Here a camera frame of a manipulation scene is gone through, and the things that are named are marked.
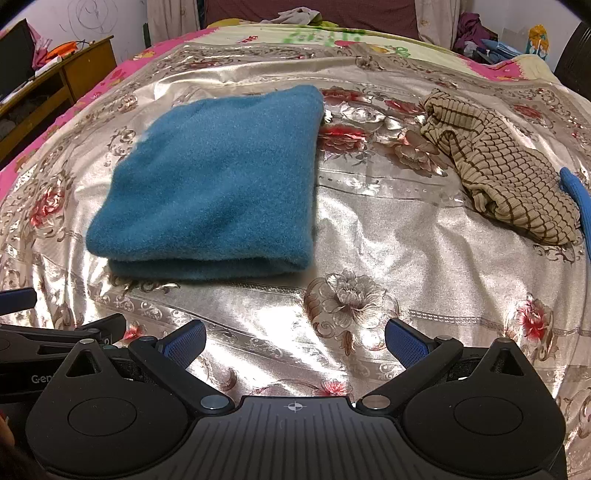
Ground orange item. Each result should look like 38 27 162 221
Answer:
44 41 79 62

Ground maroon headboard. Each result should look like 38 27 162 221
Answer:
203 0 419 34

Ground light blue cloth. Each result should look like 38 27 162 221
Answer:
558 167 591 253

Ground black chair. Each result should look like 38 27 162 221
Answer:
554 21 591 101

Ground beige curtain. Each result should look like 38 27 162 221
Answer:
147 0 206 48
413 0 463 49

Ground pink floral blanket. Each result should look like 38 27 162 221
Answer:
0 27 209 185

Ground yellow toy figure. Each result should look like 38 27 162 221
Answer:
526 24 550 61

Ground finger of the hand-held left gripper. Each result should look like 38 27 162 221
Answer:
0 313 127 357
0 287 38 316

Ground cream blanket with green print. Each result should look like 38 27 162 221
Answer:
203 18 563 83

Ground wooden side cabinet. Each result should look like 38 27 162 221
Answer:
0 36 116 168

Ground black monitor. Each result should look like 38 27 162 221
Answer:
0 18 36 103

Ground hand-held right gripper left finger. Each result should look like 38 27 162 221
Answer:
55 320 236 414

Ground grey crumpled cloth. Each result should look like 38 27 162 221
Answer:
268 6 324 27

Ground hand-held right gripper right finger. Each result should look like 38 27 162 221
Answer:
356 319 536 413

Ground pink cloth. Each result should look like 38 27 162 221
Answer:
28 25 52 68

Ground purple clothes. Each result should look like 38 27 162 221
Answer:
452 11 498 54

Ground blue knit sweater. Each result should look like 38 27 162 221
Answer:
85 84 326 283

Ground floral satin bedspread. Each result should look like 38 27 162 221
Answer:
0 44 591 462

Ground beige striped knit garment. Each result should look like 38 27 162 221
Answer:
419 90 581 247

